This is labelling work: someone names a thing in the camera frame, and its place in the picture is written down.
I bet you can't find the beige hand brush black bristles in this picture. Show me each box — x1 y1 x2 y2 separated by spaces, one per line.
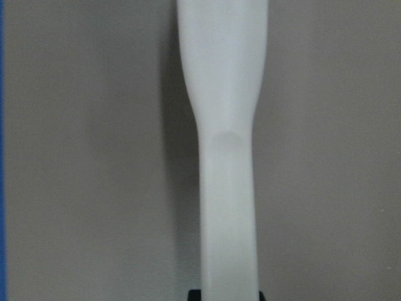
177 1 268 300

